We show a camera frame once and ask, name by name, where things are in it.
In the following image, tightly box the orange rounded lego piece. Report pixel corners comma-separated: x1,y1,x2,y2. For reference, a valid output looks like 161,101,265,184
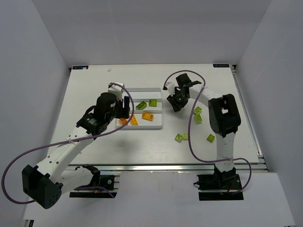
120,118,128,125

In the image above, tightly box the yellow lego brick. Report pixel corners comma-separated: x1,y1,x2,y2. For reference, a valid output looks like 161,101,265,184
130,115,138,126

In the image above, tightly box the orange lego brick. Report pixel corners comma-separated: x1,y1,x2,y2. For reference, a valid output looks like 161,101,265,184
141,112,154,121

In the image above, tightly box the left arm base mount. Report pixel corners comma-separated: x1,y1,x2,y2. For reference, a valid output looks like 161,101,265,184
69,165,119,199

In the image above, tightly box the purple cable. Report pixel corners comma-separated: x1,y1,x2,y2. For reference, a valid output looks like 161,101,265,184
1,82,135,204
163,70,252,195

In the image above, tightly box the blue right corner label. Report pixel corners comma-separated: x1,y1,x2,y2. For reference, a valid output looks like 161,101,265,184
213,63,230,68

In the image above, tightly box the lime round-stud lego brick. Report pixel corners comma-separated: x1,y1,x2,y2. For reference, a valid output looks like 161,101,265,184
175,133,183,142

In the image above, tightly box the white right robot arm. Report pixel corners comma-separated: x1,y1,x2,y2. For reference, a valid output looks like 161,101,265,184
163,70,241,181

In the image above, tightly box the lime small lego brick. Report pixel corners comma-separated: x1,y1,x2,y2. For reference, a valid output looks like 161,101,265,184
182,132,188,140

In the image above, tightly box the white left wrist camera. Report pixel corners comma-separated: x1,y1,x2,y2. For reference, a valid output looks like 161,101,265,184
107,82,125,101

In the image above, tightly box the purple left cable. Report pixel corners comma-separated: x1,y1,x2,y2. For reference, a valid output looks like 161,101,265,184
1,82,135,204

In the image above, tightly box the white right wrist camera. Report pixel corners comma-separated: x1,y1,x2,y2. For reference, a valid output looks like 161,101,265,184
163,82,176,96

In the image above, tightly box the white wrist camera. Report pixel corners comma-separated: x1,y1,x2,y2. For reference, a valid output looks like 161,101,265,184
163,82,176,96
107,82,125,101

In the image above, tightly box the blue left corner label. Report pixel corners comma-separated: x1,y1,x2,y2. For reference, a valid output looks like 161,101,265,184
72,65,89,70

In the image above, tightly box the white three-compartment tray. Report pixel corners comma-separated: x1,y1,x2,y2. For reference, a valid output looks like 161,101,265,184
122,87,163,130

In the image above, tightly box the dark green lego brick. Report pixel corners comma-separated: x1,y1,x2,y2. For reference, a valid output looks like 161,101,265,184
149,99,157,107

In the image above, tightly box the lime lego brick hidden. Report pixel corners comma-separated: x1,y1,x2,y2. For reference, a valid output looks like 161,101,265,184
194,114,203,124

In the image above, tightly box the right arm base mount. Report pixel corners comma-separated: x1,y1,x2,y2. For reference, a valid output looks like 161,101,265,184
193,174,244,201

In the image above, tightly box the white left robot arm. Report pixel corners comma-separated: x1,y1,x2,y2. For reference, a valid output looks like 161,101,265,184
22,92,131,209

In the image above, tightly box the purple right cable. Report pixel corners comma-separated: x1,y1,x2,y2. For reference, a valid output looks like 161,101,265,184
163,70,252,195

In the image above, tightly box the blue corner label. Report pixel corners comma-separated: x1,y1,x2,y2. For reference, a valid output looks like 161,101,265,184
72,65,89,70
213,63,230,68

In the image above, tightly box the lime long lego brick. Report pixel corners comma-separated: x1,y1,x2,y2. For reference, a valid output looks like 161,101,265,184
135,101,147,110

